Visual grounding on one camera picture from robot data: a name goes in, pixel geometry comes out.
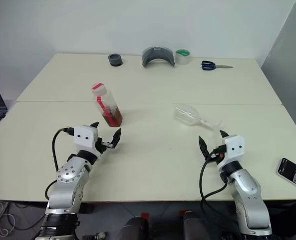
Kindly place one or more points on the smartphone with lit screen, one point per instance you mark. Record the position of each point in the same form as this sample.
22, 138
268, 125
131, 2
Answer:
293, 173

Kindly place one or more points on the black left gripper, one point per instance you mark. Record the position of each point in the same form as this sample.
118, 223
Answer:
100, 145

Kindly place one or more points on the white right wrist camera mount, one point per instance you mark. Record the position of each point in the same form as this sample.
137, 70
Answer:
233, 150

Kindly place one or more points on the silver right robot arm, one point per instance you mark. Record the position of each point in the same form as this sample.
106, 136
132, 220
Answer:
247, 192

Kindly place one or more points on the bottle with red liquid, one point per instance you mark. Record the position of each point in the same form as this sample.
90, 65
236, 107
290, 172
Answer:
112, 116

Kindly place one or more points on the white red bottle cap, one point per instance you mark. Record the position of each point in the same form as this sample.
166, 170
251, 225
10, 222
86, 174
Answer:
98, 88

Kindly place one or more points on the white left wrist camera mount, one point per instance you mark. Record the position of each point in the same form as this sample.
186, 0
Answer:
84, 136

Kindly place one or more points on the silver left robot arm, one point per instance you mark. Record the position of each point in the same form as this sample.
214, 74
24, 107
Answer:
68, 175

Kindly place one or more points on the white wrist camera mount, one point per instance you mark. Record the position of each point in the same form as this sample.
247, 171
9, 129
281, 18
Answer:
84, 136
233, 150

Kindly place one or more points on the dark rounded shape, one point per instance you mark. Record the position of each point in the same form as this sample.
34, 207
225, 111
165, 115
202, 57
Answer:
134, 230
195, 227

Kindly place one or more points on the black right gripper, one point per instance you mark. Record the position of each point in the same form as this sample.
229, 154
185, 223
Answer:
216, 155

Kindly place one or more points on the grey curved visor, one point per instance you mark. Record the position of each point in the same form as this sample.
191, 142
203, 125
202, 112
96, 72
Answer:
147, 58

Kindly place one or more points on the grey partition panel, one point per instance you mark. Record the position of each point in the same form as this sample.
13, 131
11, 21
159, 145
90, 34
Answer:
287, 62

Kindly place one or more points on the tape roll with green core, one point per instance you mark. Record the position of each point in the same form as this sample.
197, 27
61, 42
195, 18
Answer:
183, 58

